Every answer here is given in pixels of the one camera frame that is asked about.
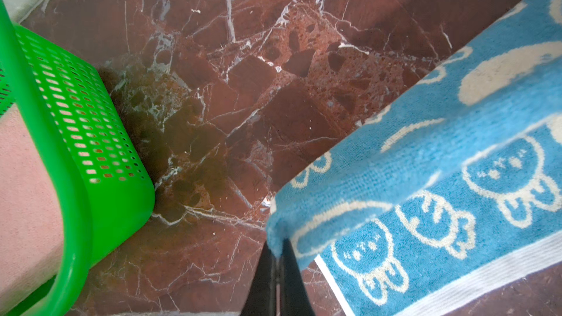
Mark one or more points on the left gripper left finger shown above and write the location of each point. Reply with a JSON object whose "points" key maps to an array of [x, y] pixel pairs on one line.
{"points": [[262, 297]]}

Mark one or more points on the teal patterned towel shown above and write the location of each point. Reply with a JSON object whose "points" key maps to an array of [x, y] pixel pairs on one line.
{"points": [[451, 191]]}

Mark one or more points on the pink towel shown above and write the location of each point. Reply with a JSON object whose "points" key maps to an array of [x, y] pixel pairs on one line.
{"points": [[31, 224]]}

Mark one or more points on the green plastic basket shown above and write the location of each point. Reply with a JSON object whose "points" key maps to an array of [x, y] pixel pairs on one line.
{"points": [[104, 191]]}

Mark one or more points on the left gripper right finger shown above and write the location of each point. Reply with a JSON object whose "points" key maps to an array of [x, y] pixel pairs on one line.
{"points": [[293, 295]]}

